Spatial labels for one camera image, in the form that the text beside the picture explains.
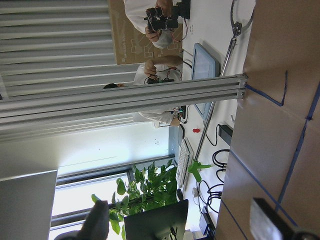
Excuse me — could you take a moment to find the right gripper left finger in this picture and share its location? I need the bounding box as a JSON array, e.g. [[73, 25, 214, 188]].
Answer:
[[54, 200, 110, 240]]

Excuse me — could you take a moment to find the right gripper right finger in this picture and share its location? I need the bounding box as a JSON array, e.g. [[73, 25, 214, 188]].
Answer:
[[249, 197, 320, 240]]

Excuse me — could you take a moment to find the green potted plant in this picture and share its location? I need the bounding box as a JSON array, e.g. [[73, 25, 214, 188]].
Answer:
[[91, 159, 179, 240]]

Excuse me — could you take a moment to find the black monitor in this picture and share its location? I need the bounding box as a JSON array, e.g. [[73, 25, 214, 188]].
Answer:
[[124, 199, 189, 240]]

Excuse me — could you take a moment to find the reacher grabber tool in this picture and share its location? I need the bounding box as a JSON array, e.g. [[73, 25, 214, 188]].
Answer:
[[187, 0, 254, 183]]

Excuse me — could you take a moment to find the black power adapter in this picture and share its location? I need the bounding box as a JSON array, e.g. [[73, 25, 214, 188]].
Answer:
[[218, 124, 233, 139]]

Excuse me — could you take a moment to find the white keyboard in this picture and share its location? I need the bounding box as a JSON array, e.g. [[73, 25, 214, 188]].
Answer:
[[176, 138, 194, 190]]

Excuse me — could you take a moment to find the teach pendant tablet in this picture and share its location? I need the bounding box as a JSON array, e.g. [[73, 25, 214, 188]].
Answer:
[[191, 43, 221, 121]]

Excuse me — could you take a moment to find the person with glasses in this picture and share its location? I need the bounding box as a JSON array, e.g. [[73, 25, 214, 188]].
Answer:
[[102, 55, 185, 130]]

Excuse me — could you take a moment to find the cardboard box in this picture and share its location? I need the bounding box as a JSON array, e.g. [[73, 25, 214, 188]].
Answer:
[[108, 0, 183, 65]]

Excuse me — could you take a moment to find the person in white hoodie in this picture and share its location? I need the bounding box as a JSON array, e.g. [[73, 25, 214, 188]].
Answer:
[[123, 0, 179, 49]]

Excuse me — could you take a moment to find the aluminium frame post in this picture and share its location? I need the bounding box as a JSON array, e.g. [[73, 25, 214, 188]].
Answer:
[[0, 73, 248, 142]]

